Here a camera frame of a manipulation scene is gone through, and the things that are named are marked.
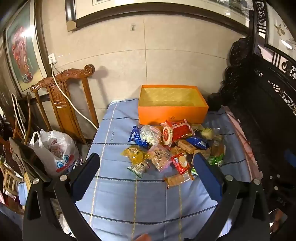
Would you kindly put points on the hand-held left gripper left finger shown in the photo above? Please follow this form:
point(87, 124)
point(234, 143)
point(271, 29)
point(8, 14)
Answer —
point(85, 177)

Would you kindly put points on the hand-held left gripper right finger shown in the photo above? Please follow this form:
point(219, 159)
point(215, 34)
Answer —
point(209, 179)

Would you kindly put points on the green-edged cracker packet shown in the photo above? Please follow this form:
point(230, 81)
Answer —
point(178, 179)

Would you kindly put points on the red cookie packet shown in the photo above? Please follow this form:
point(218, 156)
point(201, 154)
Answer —
point(181, 163)

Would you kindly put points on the pink bag of round crackers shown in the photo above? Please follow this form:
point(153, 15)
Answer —
point(159, 157)

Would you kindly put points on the orange cardboard box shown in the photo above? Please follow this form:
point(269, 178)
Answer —
point(171, 114)

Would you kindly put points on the bright green snack packet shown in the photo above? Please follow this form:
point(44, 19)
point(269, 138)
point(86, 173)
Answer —
point(216, 160)

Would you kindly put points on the tan biscuit packet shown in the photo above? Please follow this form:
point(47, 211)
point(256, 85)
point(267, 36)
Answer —
point(205, 153)

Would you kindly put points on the blue yellow snack packet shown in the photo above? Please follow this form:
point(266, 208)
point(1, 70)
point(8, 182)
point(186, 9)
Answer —
point(197, 142)

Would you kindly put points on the brown wafer packet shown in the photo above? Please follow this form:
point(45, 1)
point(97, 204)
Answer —
point(186, 146)

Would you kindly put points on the white plastic bag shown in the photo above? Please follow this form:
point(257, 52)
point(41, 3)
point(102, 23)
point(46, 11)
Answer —
point(53, 148)

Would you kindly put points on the pale green pastry packet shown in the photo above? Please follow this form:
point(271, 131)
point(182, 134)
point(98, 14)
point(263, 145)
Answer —
point(208, 133)

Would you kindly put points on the blue striped tablecloth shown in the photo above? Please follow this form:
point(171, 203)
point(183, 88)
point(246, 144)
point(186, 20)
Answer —
point(129, 197)

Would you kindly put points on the green white snack packet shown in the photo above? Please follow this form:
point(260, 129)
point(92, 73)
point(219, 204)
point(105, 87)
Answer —
point(138, 169)

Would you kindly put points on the round red white snack packet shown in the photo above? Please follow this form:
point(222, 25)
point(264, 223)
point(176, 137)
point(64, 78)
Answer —
point(167, 135)

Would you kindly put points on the dark blue biscuit packet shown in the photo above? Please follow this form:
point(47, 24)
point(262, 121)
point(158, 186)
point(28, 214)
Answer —
point(136, 138)

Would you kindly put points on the carved wooden chair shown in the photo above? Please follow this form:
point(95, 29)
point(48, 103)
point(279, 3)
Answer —
point(62, 111)

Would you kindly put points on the clear bag of white candies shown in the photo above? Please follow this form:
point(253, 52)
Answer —
point(149, 135)

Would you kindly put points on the small wooden stool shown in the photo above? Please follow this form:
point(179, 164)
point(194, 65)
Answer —
point(10, 179)

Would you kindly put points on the dark carved wooden furniture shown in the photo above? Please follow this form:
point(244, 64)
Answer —
point(254, 92)

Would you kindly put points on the framed red painting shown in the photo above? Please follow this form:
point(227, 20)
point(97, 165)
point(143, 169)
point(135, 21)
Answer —
point(20, 51)

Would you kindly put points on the bird painting panel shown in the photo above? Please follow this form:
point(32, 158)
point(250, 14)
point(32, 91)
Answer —
point(279, 32)

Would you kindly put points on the large dark framed picture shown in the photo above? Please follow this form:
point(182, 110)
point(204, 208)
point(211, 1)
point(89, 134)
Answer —
point(138, 7)

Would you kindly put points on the white wall socket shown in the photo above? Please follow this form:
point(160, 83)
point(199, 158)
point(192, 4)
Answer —
point(51, 58)

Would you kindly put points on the beige frame corner protector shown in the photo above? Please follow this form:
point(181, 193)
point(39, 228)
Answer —
point(71, 25)

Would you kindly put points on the metal wall hook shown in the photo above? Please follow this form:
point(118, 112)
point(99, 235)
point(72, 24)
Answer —
point(132, 27)

